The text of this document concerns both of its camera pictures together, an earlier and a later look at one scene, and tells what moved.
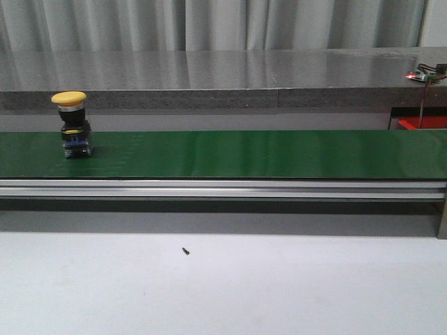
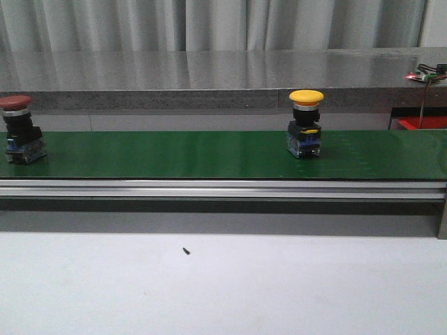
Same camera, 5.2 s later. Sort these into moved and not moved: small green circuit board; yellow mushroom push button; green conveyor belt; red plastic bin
Moved: yellow mushroom push button
Not moved: small green circuit board; green conveyor belt; red plastic bin
